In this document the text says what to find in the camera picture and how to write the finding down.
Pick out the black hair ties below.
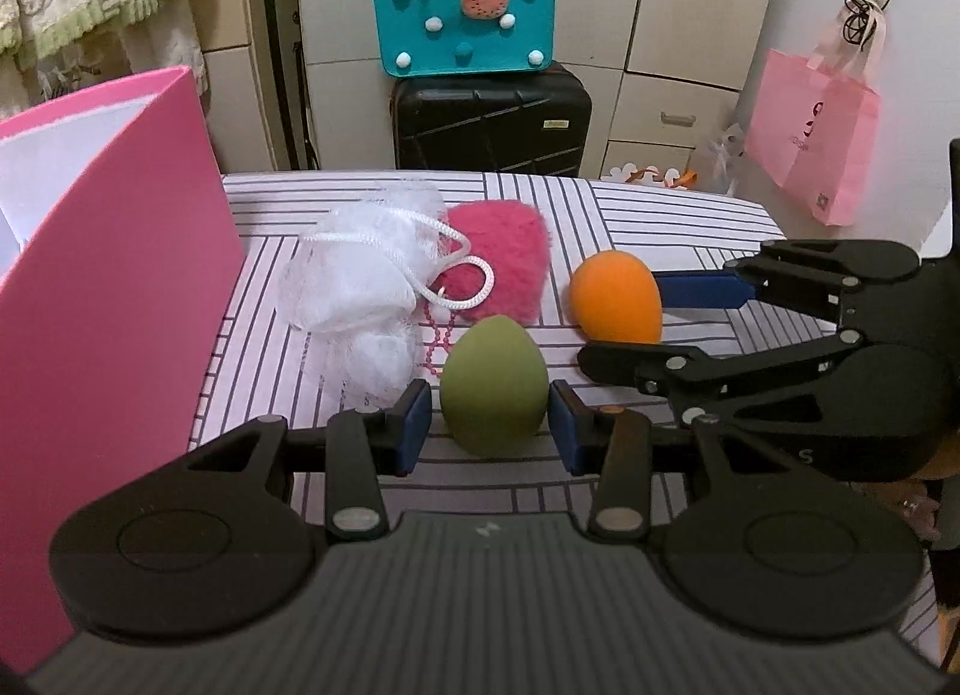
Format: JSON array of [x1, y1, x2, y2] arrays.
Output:
[[840, 0, 893, 51]]

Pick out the green egg-shaped sponge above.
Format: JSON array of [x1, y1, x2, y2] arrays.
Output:
[[440, 316, 548, 457]]

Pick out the beige wardrobe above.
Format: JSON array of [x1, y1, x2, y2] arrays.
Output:
[[292, 0, 788, 178]]

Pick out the pink fluffy pouch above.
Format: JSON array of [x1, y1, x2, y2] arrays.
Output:
[[435, 200, 554, 325]]

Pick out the striped tablecloth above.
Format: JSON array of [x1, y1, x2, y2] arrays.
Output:
[[191, 170, 946, 666]]

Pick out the black suitcase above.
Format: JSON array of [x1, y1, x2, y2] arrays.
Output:
[[391, 62, 593, 178]]

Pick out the orange egg-shaped sponge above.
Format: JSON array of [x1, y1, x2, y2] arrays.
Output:
[[568, 251, 663, 345]]

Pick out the pink bead string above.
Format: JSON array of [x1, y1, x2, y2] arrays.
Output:
[[420, 301, 456, 381]]

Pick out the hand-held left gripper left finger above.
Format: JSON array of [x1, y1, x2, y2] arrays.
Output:
[[187, 380, 432, 542]]

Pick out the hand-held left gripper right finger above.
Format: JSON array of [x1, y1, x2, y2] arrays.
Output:
[[547, 380, 796, 540]]

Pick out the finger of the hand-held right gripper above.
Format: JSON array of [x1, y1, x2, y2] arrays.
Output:
[[577, 335, 863, 426], [656, 239, 920, 327]]

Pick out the pink cardboard box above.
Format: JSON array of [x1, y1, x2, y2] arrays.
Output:
[[0, 65, 245, 673]]

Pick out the white mesh bath pouf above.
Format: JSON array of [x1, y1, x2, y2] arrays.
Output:
[[277, 185, 496, 411]]

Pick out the clear plastic bag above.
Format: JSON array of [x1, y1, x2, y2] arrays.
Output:
[[705, 125, 751, 195]]

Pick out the pink shopping bag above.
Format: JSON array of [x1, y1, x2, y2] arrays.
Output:
[[744, 8, 882, 227]]

